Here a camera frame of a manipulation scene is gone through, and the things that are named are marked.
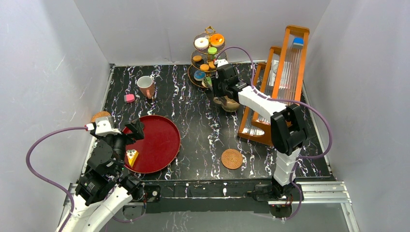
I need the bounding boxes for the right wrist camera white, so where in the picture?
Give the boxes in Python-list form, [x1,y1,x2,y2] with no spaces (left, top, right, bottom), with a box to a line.
[214,59,229,79]

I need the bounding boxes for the red round tray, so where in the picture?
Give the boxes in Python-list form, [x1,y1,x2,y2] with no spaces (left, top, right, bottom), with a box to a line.
[125,115,181,174]

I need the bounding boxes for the blue eraser block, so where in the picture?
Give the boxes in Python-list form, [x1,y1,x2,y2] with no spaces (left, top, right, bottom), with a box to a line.
[292,37,304,49]

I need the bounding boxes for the orange wooden rack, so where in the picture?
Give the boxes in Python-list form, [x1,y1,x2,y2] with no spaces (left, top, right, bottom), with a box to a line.
[237,25,310,146]

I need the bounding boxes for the orange donut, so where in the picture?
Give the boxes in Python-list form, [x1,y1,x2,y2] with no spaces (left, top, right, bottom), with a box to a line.
[209,33,225,47]

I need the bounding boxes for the woven coaster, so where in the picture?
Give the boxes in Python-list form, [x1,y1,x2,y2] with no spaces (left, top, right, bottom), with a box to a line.
[221,149,243,170]
[90,111,111,123]

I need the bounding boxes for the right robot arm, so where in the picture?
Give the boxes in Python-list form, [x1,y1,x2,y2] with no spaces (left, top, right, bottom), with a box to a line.
[211,59,308,200]

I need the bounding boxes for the beige mug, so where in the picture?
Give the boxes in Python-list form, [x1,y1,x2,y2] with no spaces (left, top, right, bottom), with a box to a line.
[213,96,240,112]

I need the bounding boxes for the yellow biscuit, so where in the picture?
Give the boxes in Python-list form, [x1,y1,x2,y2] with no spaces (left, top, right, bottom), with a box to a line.
[192,55,203,62]
[208,61,216,70]
[200,64,210,72]

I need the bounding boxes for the pink grey eraser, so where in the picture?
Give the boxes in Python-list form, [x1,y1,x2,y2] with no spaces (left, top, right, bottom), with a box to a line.
[124,94,135,103]

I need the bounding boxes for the blue white donut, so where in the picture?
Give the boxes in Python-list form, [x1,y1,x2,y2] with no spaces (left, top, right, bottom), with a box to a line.
[194,70,206,82]

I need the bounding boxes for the woven coaster front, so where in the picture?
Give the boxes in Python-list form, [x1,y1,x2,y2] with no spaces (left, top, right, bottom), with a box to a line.
[221,149,243,170]

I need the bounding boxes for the three-tier glass cake stand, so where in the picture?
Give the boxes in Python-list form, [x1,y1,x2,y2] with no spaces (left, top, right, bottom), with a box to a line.
[188,26,227,89]

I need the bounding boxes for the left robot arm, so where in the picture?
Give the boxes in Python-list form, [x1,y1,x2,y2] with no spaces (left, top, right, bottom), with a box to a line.
[56,116,146,232]

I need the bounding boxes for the green macaron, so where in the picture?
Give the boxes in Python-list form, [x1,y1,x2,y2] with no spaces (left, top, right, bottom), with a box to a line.
[207,47,218,54]

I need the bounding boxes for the pink mug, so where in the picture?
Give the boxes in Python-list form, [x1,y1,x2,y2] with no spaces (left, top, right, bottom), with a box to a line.
[137,76,155,99]

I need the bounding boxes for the yellow layered cake slice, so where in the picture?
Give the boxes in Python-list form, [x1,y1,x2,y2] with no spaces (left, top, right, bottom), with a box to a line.
[126,149,139,167]

